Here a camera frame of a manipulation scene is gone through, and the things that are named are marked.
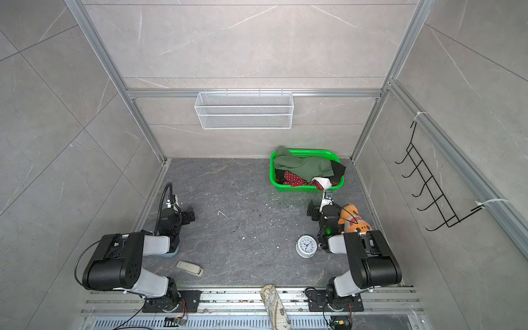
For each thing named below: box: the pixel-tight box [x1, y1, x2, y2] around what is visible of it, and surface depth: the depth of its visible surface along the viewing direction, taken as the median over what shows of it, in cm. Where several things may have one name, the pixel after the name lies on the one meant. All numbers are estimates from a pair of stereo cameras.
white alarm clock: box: [294, 234, 318, 259], surface depth 85 cm
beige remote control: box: [176, 260, 205, 278], surface depth 80 cm
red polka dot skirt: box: [282, 170, 339, 191], surface depth 99 cm
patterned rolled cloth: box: [260, 284, 291, 330], surface depth 70 cm
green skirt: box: [273, 145, 335, 183], surface depth 99 cm
